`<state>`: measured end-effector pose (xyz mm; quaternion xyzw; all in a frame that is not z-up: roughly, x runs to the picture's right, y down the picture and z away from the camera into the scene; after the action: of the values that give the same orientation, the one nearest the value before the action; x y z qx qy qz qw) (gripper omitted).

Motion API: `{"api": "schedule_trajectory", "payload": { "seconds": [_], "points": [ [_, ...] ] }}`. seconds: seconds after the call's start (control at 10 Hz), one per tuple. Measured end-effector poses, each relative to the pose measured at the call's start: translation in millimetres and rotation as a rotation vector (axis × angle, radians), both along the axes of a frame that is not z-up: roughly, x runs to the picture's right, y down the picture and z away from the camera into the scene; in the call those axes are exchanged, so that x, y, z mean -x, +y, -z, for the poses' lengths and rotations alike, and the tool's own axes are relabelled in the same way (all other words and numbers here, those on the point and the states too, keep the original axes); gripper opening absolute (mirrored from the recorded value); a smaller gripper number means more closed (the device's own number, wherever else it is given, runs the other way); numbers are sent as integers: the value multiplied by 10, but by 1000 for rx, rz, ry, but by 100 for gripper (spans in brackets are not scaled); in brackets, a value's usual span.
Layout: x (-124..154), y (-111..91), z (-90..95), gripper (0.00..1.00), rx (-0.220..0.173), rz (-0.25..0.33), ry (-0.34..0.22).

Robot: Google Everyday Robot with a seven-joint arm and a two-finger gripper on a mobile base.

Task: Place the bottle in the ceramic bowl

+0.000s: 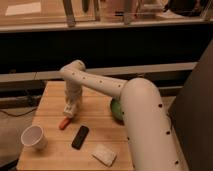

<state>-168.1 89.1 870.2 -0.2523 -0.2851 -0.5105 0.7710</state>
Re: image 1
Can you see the white sponge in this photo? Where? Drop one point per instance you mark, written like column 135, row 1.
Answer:
column 104, row 155

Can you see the black rectangular block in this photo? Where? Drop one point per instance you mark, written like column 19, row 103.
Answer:
column 80, row 137

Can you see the white paper cup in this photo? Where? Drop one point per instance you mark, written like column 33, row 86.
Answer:
column 33, row 137

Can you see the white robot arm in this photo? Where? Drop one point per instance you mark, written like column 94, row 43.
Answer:
column 148, row 128

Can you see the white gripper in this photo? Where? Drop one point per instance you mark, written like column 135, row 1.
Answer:
column 73, row 99

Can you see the green ceramic bowl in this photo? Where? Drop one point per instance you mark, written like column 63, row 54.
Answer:
column 116, row 109

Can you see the orange carrot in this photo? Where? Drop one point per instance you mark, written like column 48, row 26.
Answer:
column 64, row 123

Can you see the dark panel at right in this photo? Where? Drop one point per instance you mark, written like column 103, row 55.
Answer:
column 192, row 114

